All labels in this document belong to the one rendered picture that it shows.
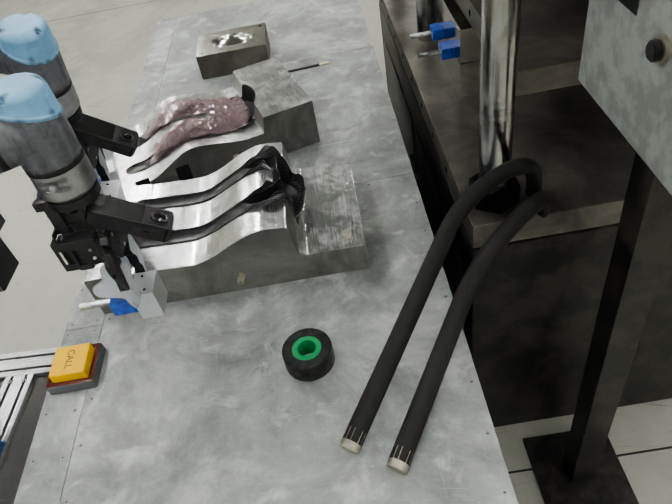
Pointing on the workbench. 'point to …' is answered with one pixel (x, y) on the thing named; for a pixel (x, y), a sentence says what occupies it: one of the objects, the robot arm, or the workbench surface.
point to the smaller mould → (232, 50)
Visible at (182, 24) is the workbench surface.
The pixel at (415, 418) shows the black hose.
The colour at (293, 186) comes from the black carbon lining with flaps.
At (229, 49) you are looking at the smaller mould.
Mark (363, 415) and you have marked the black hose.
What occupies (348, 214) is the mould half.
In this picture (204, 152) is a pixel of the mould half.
